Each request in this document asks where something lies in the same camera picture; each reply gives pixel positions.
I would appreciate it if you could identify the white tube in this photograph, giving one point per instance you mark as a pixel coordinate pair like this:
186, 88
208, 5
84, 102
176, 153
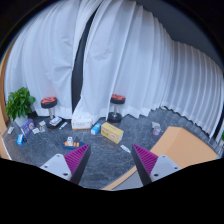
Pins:
63, 125

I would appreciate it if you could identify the small purple cup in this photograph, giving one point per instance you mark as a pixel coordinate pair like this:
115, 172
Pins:
156, 129

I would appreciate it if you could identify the small blue white box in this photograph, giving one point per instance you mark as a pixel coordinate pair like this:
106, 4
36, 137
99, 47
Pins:
96, 128

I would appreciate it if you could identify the purple box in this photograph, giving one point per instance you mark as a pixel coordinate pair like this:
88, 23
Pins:
27, 127

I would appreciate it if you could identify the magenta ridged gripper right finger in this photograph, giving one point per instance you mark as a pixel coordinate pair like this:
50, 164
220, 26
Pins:
151, 167

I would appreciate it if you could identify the left white curtain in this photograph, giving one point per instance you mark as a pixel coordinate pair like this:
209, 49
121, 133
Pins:
43, 55

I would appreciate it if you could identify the blue small packet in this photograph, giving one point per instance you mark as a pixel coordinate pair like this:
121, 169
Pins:
20, 139

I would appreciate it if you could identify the white box with blue items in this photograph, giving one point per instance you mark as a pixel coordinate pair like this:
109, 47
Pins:
55, 121

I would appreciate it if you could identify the green potted plant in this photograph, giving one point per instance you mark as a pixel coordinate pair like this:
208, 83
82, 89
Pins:
19, 104

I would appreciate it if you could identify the white tissue box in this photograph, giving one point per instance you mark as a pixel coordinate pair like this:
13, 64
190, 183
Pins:
82, 123

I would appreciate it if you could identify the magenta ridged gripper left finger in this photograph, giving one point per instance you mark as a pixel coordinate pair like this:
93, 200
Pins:
70, 166

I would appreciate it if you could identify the white small packet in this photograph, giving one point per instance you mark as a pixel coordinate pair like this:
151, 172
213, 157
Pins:
125, 148

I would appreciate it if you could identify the white charger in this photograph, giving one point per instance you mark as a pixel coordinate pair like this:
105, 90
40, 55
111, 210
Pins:
70, 141

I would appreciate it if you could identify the right white curtain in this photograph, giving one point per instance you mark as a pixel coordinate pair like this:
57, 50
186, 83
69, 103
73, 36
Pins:
128, 52

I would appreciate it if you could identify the yellow cardboard box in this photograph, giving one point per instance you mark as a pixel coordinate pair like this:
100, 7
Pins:
111, 132

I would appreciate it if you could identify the small white carton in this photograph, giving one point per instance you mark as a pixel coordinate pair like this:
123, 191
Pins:
42, 126

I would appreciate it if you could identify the white curtain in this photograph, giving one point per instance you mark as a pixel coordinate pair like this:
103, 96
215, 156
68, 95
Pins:
43, 55
128, 52

